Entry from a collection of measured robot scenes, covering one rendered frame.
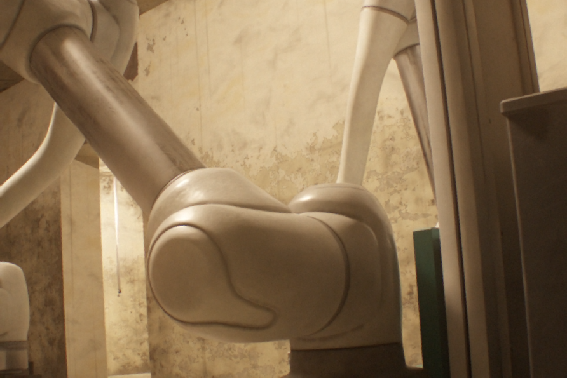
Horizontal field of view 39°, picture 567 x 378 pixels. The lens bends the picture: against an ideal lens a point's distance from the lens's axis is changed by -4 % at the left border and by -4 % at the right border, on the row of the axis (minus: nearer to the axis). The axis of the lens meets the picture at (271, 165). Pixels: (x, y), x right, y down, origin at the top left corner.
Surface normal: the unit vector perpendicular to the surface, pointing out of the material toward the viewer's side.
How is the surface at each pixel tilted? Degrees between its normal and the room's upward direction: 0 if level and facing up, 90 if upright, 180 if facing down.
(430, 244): 90
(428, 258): 90
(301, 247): 71
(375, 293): 98
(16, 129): 90
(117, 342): 90
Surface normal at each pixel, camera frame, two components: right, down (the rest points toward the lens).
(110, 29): 0.79, 0.11
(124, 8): 0.68, -0.04
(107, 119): -0.38, -0.38
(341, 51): -0.72, -0.08
